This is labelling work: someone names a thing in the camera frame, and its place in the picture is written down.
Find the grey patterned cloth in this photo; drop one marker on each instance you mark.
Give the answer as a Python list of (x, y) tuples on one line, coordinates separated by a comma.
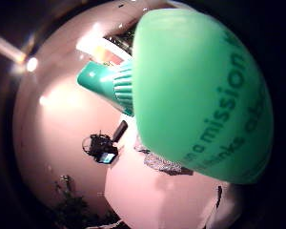
[(163, 165)]

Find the dark green plant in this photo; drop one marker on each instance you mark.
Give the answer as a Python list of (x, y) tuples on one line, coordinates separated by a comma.
[(73, 206)]

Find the white and orange box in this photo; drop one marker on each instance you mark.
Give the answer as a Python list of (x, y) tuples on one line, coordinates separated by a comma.
[(108, 53)]

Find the green plastic bottle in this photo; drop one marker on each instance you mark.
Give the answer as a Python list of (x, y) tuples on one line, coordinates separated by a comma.
[(187, 95)]

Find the black camera on stand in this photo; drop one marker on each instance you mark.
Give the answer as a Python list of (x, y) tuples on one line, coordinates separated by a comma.
[(101, 149)]

